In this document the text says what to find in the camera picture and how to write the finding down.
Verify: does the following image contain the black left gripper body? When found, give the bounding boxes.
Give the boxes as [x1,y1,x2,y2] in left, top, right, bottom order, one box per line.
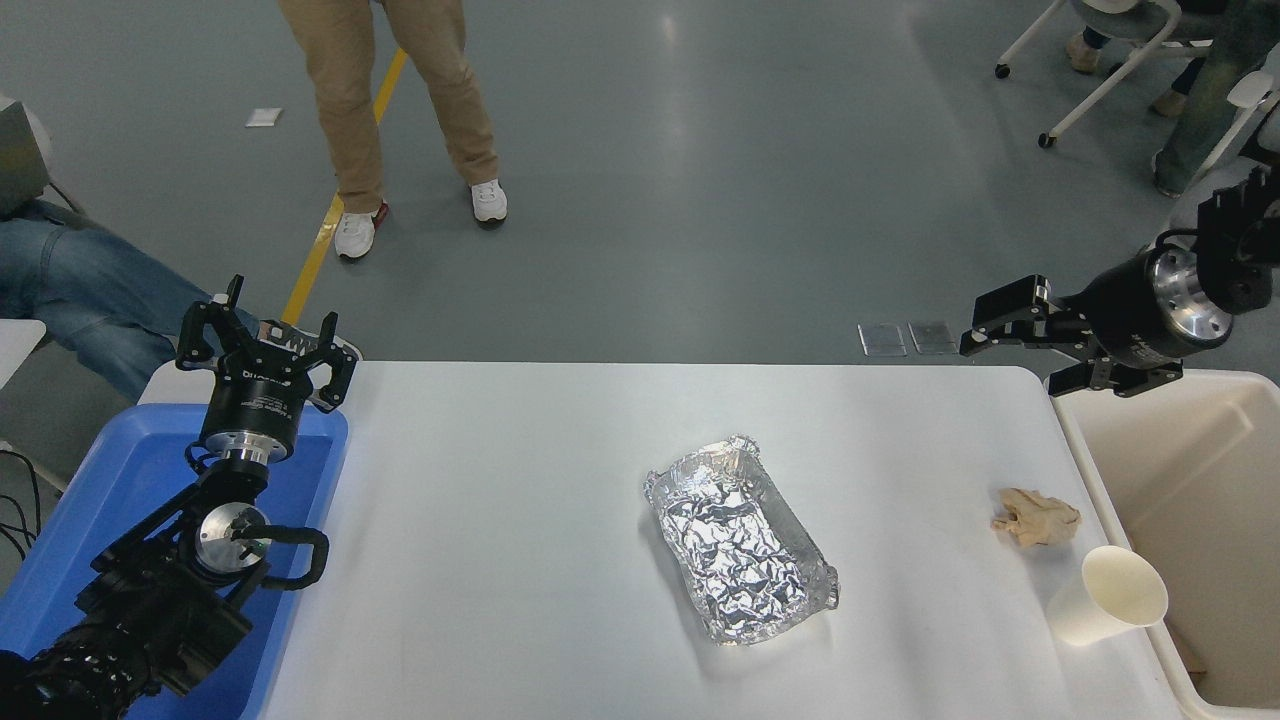
[199,340,312,448]

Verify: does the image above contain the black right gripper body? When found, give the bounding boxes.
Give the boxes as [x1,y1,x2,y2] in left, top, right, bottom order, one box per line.
[1075,255,1187,369]

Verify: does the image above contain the cream paper cup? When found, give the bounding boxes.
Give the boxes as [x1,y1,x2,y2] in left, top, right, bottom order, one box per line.
[1046,545,1169,647]

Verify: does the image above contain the person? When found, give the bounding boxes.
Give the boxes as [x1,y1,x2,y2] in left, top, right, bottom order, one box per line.
[1152,0,1280,198]
[1062,0,1246,117]
[278,0,509,263]
[0,200,363,413]

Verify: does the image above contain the large pale bin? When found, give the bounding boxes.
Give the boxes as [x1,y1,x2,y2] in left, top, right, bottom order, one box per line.
[1050,368,1280,720]

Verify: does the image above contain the blue plastic tray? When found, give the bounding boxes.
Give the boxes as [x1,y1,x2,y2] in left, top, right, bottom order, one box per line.
[0,403,349,720]

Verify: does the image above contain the crumpled tan paper ball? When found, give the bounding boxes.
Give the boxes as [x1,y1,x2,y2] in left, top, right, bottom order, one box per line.
[990,487,1082,547]

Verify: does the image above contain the white side table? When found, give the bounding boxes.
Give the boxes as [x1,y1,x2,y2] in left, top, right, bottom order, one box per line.
[0,320,47,391]

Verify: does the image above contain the grey box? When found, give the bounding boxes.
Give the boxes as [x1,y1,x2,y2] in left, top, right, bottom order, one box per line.
[0,100,51,219]

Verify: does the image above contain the white-framed wheeled chair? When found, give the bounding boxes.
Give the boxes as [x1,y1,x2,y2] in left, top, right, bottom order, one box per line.
[993,0,1241,149]

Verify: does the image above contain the silver foil tray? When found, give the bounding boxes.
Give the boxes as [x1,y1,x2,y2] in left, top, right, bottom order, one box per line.
[642,434,840,647]

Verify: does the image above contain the black cables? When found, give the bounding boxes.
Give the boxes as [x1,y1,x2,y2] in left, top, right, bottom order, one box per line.
[0,450,43,563]

